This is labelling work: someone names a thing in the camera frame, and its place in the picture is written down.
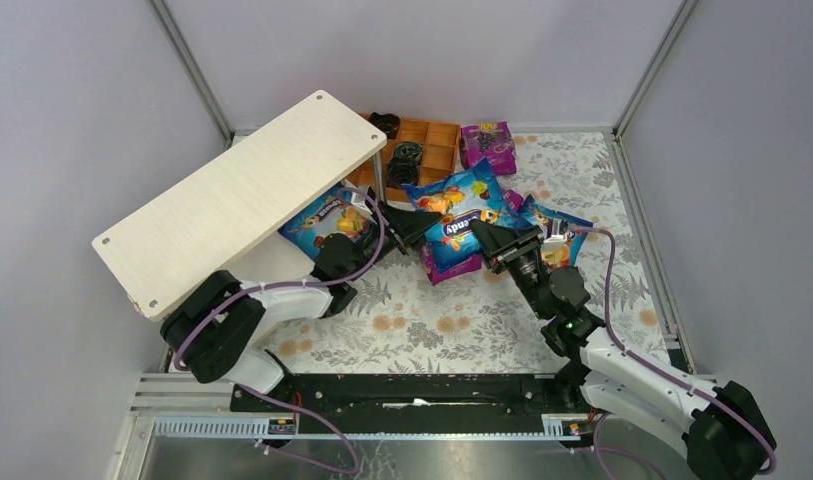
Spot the blue candy bag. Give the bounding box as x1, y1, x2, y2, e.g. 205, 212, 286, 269
403, 160, 527, 272
278, 184, 376, 260
518, 195, 594, 270

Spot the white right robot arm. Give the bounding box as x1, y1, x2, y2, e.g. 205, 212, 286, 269
470, 220, 778, 479

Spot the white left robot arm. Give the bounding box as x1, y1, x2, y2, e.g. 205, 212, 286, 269
160, 187, 443, 394

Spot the purple candy bag middle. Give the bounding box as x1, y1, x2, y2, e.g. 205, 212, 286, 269
503, 189, 525, 212

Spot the purple candy bag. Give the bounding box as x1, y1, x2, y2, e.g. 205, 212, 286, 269
419, 245, 484, 287
459, 121, 517, 176
503, 189, 525, 212

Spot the purple candy bag near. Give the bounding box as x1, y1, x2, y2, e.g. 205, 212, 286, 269
419, 245, 484, 287

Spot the purple candy bag far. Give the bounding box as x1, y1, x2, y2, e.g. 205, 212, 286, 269
459, 121, 517, 176

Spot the white wooden two-tier shelf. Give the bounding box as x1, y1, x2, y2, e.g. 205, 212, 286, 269
92, 90, 387, 322

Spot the black coiled item bottom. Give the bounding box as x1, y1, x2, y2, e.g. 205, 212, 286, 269
386, 158, 420, 189

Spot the black coiled item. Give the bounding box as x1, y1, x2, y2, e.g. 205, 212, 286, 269
386, 158, 420, 189
392, 141, 424, 164
368, 112, 401, 140

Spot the black coiled item middle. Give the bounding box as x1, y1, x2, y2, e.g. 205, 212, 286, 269
392, 141, 424, 164

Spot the black coiled item top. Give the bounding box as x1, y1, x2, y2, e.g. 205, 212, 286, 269
368, 112, 401, 140

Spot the floral patterned table mat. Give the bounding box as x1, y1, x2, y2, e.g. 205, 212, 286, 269
258, 132, 668, 373

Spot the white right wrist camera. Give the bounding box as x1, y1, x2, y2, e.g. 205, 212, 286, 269
542, 218, 574, 245

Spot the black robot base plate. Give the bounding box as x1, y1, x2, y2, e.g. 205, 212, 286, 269
230, 374, 596, 437

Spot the slotted cable duct rail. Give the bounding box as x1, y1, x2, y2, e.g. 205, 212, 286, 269
152, 415, 590, 442

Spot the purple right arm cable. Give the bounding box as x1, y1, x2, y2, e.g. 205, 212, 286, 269
564, 225, 778, 480

